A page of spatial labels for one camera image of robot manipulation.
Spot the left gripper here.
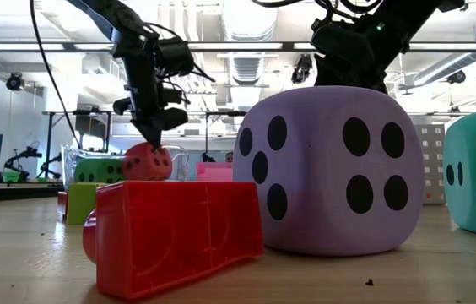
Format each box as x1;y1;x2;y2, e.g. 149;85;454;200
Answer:
113;79;167;150

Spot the red foam die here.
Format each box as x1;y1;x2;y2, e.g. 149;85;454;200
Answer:
122;142;174;182

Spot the green foam die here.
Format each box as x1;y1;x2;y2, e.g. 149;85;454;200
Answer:
73;157;127;185

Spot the red stepped toy block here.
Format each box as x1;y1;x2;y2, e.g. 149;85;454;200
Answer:
82;181;265;301

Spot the clear plastic bin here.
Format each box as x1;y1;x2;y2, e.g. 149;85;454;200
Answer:
61;144;191;183

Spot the pink plastic bin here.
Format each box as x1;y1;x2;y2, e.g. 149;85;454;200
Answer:
196;161;234;183

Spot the lime green toy block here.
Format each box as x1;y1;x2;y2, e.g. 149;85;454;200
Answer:
65;182;100;226

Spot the magenta small toy block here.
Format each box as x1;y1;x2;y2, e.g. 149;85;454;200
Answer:
57;191;69;220

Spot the black ceiling spotlight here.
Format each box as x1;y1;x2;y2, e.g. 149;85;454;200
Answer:
5;72;24;92
290;53;313;84
446;69;467;84

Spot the purple foam die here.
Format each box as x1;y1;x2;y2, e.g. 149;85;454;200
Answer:
232;85;425;258

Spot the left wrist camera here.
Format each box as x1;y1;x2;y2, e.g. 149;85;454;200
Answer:
160;106;189;131

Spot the black background table frame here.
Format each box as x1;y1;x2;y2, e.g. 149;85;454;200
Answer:
42;109;248;166

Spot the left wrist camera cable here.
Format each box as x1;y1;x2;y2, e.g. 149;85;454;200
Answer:
153;20;217;106

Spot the silver ceiling air duct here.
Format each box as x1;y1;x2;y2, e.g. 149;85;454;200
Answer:
220;0;279;84

